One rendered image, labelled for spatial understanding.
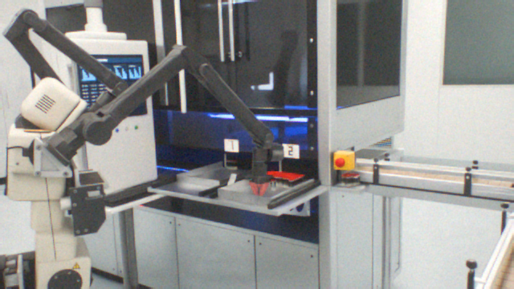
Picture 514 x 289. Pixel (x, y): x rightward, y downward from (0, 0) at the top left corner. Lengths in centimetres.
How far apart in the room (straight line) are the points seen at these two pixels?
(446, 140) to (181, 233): 461
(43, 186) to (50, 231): 15
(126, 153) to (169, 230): 56
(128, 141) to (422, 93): 484
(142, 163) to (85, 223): 96
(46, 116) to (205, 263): 137
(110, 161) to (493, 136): 508
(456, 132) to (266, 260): 460
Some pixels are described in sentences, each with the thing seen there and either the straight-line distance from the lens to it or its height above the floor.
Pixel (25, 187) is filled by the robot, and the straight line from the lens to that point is 162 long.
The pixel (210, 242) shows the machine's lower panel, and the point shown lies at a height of 48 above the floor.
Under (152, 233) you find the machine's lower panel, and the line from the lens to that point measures 284.
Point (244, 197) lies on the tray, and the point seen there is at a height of 90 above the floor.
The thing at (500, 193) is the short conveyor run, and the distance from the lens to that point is 195.
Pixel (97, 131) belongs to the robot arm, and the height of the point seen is 123.
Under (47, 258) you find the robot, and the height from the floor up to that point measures 83.
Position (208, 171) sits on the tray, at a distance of 236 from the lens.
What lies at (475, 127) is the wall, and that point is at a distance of 652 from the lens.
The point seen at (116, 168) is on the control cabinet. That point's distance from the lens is 241.
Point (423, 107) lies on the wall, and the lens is 663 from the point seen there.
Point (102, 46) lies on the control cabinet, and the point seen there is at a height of 152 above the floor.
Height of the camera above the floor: 141
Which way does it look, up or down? 10 degrees down
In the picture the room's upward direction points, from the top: 2 degrees counter-clockwise
